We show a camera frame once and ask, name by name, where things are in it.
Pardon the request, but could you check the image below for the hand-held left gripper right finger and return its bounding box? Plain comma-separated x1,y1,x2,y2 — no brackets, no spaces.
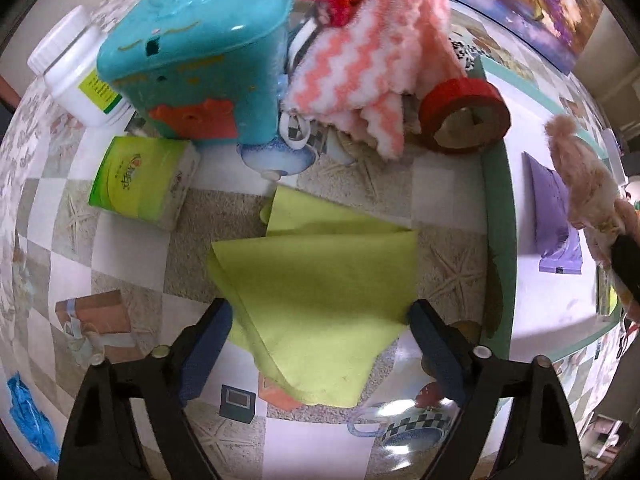
407,299,586,480

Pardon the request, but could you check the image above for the white plastic bottle green label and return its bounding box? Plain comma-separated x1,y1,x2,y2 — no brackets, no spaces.
27,5,132,128

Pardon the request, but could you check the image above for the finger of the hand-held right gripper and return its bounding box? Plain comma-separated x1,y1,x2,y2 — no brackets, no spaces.
611,235,640,311

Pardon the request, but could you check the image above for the green packet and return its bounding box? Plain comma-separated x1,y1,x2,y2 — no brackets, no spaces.
596,264,621,317

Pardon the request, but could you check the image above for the red tape roll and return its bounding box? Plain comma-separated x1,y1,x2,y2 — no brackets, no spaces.
419,78,512,155

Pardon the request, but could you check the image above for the blue crumpled plastic bag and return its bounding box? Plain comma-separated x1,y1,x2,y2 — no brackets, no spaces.
7,372,60,465

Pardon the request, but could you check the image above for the pink white zigzag fluffy towel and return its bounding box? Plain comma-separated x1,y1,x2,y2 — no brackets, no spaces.
282,0,471,161

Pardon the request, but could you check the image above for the beige pink plush toy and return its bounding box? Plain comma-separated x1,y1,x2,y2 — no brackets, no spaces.
544,114,640,261

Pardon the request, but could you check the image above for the green rimmed white tray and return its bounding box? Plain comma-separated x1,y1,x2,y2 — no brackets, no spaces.
472,55,628,361

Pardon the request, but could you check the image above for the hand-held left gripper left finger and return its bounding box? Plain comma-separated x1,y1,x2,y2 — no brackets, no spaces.
57,298,234,480

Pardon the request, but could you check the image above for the grey floral tablecloth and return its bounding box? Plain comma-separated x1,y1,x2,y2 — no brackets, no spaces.
0,0,166,311

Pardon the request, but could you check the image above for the floral painting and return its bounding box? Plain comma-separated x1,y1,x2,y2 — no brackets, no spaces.
425,0,606,75

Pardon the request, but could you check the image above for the teal plastic lidded container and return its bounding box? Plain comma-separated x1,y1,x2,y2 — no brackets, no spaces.
96,0,297,146

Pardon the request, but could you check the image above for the purple packet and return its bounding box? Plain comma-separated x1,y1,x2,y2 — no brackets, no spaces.
522,151,583,275

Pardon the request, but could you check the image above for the yellow-green cloth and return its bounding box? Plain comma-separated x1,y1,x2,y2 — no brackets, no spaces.
206,185,420,407

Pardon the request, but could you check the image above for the green tissue pack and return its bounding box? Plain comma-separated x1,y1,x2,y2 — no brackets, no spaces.
88,136,201,231

